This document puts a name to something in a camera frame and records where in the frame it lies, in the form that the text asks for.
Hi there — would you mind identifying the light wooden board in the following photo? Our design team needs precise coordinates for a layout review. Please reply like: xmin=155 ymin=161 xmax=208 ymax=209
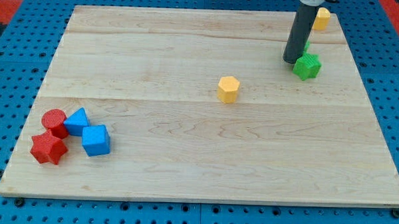
xmin=0 ymin=5 xmax=399 ymax=208

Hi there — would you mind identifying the blue triangle block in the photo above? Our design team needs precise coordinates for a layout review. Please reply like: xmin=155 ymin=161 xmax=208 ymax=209
xmin=63 ymin=108 xmax=90 ymax=136

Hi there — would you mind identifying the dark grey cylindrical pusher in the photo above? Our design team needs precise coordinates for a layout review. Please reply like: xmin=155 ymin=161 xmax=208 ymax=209
xmin=283 ymin=3 xmax=319 ymax=64

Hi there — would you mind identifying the green star block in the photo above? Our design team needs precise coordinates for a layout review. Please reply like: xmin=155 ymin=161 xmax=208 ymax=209
xmin=293 ymin=53 xmax=322 ymax=81

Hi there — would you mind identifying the red star block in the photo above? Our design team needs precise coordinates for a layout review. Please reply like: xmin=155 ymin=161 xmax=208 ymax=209
xmin=30 ymin=130 xmax=68 ymax=165

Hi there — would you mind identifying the blue cube block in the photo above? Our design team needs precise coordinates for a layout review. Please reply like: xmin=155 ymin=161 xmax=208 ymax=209
xmin=81 ymin=124 xmax=110 ymax=157

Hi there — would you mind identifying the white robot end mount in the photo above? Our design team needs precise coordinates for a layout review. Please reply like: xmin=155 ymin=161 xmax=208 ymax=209
xmin=299 ymin=0 xmax=339 ymax=7

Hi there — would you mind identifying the red cylinder block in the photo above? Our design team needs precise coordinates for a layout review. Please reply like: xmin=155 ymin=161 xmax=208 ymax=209
xmin=41 ymin=109 xmax=69 ymax=139

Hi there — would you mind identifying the yellow heart block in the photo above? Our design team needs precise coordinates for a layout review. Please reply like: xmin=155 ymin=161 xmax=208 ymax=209
xmin=312 ymin=7 xmax=331 ymax=31

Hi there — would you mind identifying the yellow hexagon block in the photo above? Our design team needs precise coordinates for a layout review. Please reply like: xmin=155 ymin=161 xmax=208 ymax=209
xmin=217 ymin=76 xmax=240 ymax=104

